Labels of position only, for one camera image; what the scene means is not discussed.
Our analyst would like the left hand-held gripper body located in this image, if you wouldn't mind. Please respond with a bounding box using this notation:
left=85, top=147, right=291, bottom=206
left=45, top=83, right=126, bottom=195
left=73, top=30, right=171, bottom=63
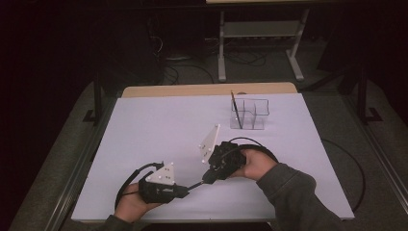
left=138, top=162, right=182, bottom=204

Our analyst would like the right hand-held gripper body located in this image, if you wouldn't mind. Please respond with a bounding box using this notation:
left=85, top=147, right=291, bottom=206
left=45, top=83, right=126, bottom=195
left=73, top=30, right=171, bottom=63
left=198, top=123, right=248, bottom=178

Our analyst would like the clear acrylic organizer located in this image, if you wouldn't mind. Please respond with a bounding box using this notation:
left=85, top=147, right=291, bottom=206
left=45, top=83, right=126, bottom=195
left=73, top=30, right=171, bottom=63
left=229, top=97, right=270, bottom=131

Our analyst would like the person's right hand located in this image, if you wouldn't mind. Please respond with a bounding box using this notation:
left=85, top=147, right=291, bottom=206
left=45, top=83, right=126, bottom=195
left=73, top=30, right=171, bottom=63
left=230, top=149, right=278, bottom=182

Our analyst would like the person's left hand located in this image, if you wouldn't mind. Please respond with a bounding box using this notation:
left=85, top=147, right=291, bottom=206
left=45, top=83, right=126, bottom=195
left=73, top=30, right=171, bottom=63
left=113, top=183, right=162, bottom=223

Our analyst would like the white board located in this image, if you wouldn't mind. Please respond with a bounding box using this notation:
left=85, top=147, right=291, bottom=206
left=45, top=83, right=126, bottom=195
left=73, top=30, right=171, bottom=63
left=70, top=92, right=355, bottom=222

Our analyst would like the light wooden table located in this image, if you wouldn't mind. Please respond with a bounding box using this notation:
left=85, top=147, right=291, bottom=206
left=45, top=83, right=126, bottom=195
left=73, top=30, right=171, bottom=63
left=121, top=82, right=298, bottom=99

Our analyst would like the black metal stand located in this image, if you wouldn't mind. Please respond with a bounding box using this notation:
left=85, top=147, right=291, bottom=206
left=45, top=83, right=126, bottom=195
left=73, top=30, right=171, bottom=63
left=82, top=71, right=106, bottom=126
left=356, top=65, right=384, bottom=125

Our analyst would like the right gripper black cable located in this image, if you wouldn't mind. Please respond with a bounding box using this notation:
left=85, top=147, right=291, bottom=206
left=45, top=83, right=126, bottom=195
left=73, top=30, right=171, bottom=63
left=220, top=137, right=280, bottom=165

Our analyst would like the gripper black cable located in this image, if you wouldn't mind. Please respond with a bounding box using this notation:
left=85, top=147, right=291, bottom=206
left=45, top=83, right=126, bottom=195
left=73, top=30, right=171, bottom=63
left=220, top=137, right=280, bottom=165
left=114, top=162, right=165, bottom=210

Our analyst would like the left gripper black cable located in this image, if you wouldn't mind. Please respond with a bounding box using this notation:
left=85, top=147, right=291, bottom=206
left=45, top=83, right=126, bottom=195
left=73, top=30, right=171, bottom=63
left=114, top=162, right=165, bottom=210

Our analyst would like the grey metal rail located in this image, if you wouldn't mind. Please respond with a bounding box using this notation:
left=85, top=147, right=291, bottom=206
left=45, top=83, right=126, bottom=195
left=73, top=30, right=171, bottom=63
left=44, top=95, right=117, bottom=231
left=340, top=92, right=408, bottom=206

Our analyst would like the black looped cable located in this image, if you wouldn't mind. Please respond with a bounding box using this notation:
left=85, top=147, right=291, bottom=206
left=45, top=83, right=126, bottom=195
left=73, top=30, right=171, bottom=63
left=162, top=57, right=216, bottom=86

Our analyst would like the bundle of dark cables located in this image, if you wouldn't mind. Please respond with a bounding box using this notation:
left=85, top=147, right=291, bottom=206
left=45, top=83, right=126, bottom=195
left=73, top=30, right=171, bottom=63
left=224, top=47, right=268, bottom=67

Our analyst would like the white metal frame desk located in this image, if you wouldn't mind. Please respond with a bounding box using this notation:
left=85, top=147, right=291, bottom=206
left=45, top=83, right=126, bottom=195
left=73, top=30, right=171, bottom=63
left=205, top=0, right=341, bottom=83

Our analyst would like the thin black cable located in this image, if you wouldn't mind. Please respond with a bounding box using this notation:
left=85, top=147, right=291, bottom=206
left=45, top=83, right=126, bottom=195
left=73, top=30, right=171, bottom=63
left=321, top=138, right=367, bottom=214

